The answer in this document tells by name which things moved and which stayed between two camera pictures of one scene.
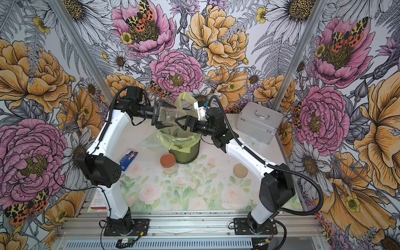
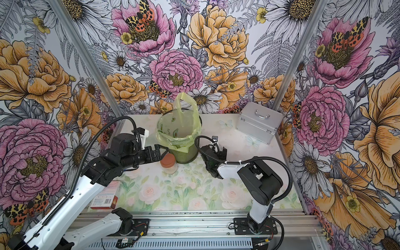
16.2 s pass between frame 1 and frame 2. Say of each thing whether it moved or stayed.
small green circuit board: stayed
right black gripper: moved
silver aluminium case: stayed
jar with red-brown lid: stayed
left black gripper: moved
